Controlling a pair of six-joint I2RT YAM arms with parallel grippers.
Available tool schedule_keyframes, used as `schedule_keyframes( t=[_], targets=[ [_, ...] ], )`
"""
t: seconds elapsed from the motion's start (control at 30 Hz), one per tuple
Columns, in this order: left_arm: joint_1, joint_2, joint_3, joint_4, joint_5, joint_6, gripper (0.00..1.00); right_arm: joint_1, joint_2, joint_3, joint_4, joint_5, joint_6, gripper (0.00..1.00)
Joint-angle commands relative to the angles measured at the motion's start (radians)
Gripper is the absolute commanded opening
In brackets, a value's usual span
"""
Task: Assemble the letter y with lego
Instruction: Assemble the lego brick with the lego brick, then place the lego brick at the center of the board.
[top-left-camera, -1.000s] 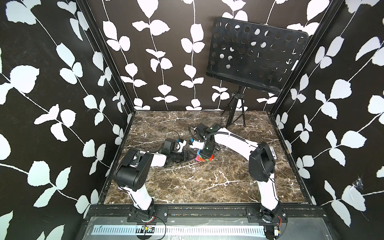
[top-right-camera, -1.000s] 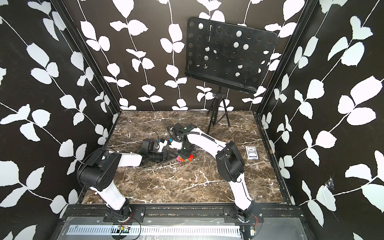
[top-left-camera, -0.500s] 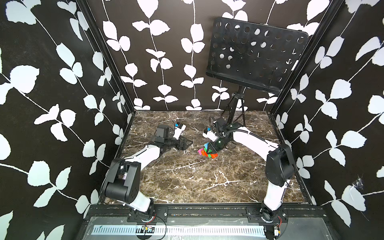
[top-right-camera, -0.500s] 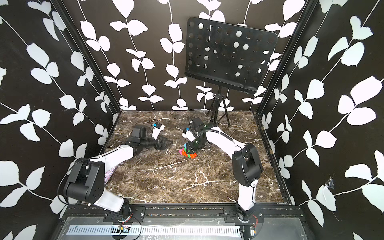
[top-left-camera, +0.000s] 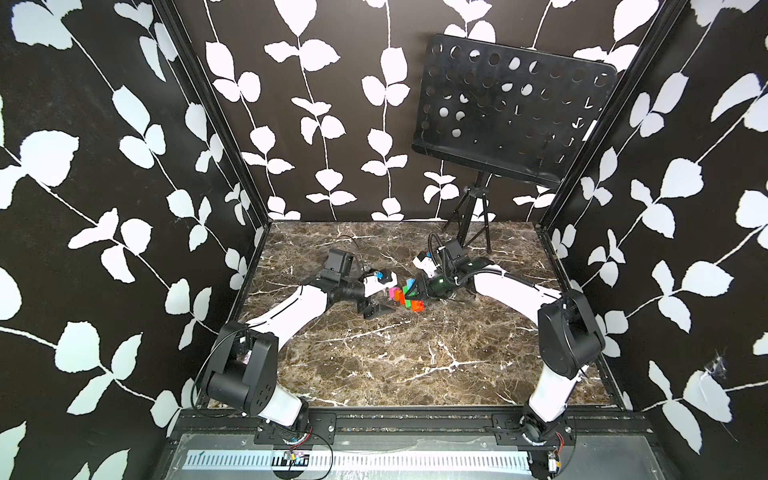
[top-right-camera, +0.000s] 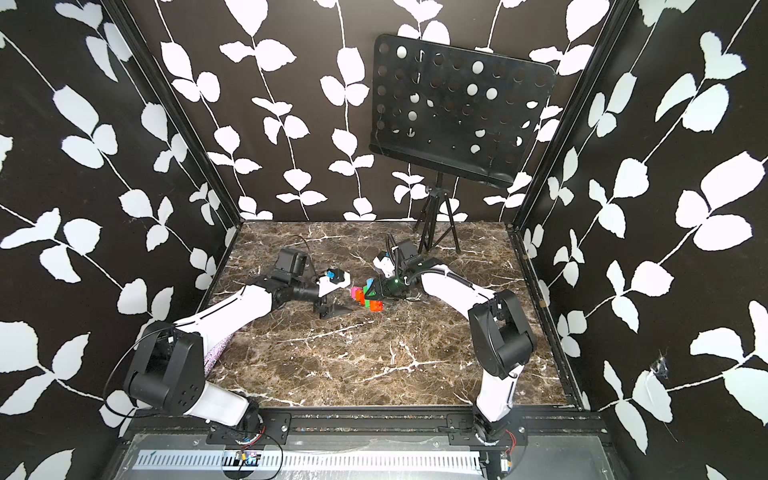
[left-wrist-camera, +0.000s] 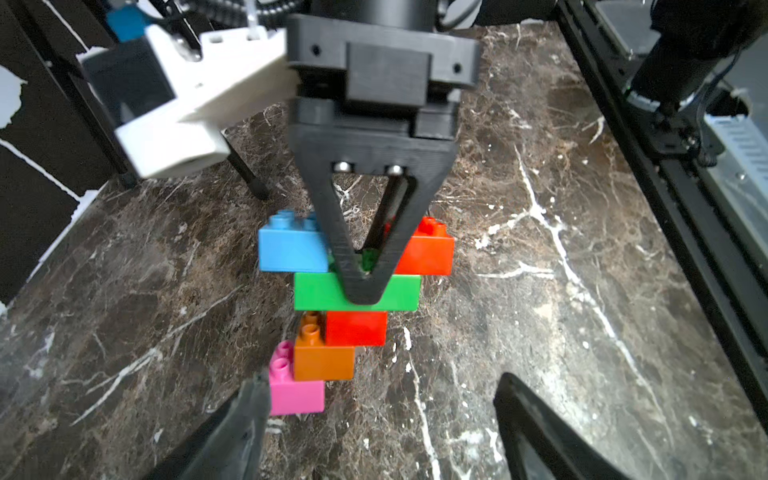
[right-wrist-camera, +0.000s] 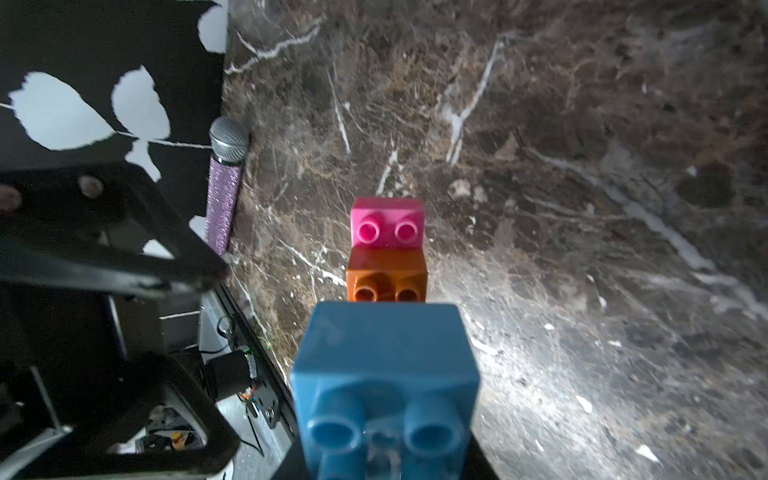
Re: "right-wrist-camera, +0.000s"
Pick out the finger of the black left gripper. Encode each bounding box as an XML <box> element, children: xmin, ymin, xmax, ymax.
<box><xmin>1</xmin><ymin>357</ymin><xmax>241</xmax><ymax>479</ymax></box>
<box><xmin>1</xmin><ymin>163</ymin><xmax>228</xmax><ymax>298</ymax></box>

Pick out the pink lego brick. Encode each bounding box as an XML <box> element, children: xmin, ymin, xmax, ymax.
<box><xmin>350</xmin><ymin>197</ymin><xmax>425</xmax><ymax>249</ymax></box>

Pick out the blue lego brick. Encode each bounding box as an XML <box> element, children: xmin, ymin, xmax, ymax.
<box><xmin>290</xmin><ymin>302</ymin><xmax>480</xmax><ymax>479</ymax></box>

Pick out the orange lego brick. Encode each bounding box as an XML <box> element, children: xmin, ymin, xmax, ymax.
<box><xmin>346</xmin><ymin>247</ymin><xmax>428</xmax><ymax>302</ymax></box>

